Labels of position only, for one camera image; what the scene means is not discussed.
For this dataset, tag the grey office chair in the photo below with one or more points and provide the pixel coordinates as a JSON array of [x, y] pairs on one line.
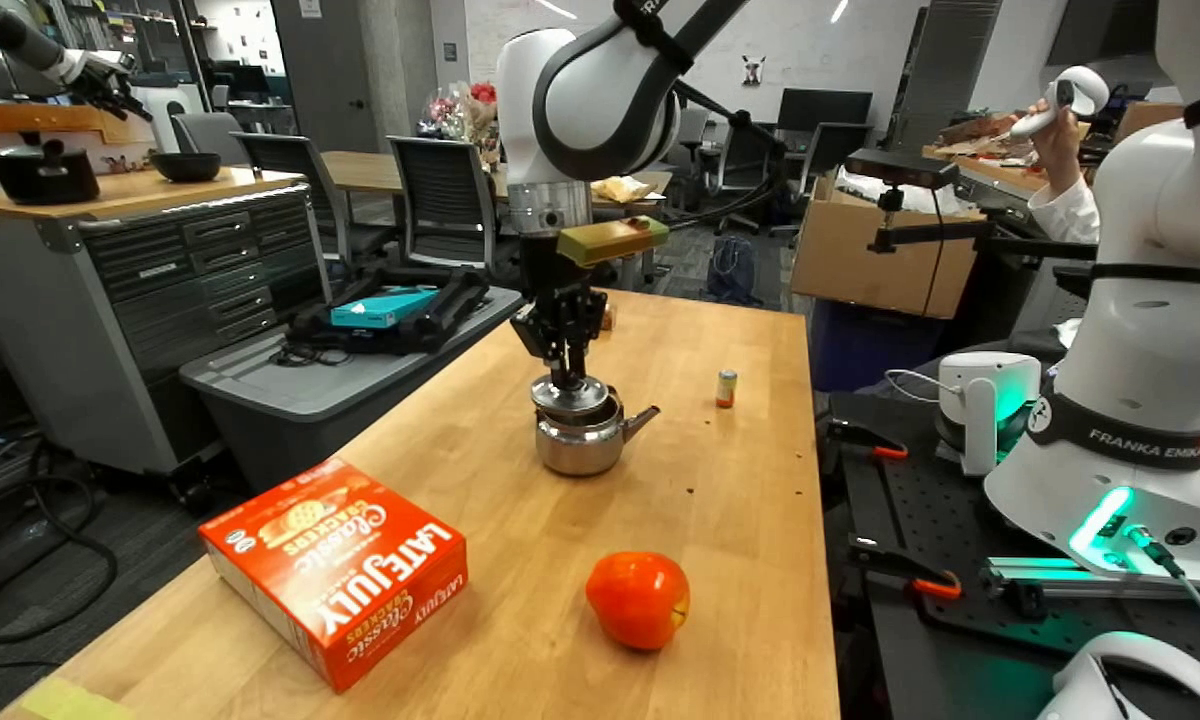
[[451, 210]]

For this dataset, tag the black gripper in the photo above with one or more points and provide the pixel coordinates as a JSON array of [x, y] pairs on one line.
[[561, 311]]

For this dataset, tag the cardboard box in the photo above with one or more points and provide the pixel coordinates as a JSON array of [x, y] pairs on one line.
[[839, 257]]

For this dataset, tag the orange black clamp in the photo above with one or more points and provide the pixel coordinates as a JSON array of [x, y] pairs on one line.
[[912, 569], [872, 442]]

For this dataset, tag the black bowl on cabinet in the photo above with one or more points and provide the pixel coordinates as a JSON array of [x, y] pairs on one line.
[[185, 165]]

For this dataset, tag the white green-lit device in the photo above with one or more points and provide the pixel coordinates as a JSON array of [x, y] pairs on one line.
[[981, 406]]

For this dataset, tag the silver teapot lid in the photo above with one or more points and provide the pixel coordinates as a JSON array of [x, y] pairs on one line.
[[575, 401]]

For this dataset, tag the yellow wrist camera block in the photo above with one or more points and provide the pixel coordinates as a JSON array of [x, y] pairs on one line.
[[611, 240]]

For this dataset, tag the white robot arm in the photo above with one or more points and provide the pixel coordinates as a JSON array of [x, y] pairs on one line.
[[575, 111]]

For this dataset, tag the black pot on cabinet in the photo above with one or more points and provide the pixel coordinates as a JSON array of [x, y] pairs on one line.
[[44, 175]]

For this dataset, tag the orange cracker box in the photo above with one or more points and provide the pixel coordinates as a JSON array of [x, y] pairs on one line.
[[339, 565]]

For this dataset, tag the teal case with black straps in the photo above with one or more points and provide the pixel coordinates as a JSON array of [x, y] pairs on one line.
[[378, 319]]

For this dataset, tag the red tomato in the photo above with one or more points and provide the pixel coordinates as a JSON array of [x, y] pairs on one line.
[[637, 596]]

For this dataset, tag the grey storage bin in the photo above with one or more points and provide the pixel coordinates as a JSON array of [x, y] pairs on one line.
[[282, 414]]

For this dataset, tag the orange black clamp near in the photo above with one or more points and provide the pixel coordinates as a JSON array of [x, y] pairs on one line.
[[912, 569]]

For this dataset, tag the small spice jar grey lid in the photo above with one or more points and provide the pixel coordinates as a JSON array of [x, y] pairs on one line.
[[725, 388]]

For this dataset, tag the white robot base arm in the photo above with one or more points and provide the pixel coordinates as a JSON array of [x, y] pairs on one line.
[[1113, 447]]

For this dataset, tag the grey drawer cabinet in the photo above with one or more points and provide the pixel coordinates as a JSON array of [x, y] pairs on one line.
[[106, 302]]

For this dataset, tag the orange black clamp far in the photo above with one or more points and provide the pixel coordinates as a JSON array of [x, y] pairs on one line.
[[872, 442]]

